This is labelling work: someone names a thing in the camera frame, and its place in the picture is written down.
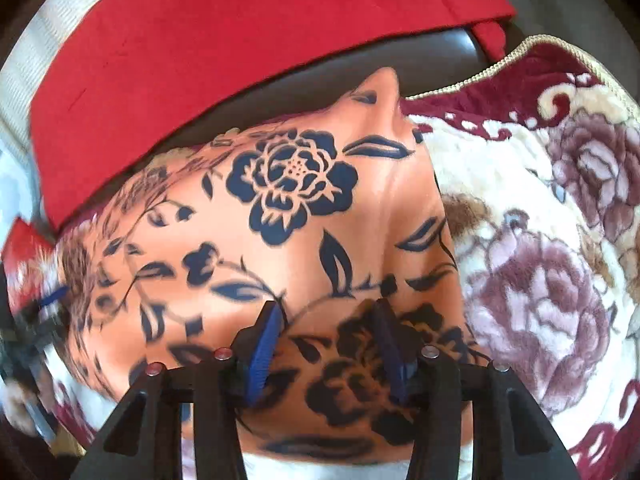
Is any red blanket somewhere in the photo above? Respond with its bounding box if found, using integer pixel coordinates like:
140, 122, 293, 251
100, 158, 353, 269
29, 0, 515, 228

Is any orange floral garment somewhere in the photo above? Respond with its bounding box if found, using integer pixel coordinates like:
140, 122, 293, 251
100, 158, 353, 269
58, 68, 482, 464

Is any cream mesh curtain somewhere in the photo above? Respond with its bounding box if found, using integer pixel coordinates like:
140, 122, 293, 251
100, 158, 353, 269
1, 0, 99, 158

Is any dark brown sofa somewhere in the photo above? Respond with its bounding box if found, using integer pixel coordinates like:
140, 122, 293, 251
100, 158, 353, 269
124, 0, 640, 172

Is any floral plush blanket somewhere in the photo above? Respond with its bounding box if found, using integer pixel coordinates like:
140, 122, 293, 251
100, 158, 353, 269
0, 34, 640, 480

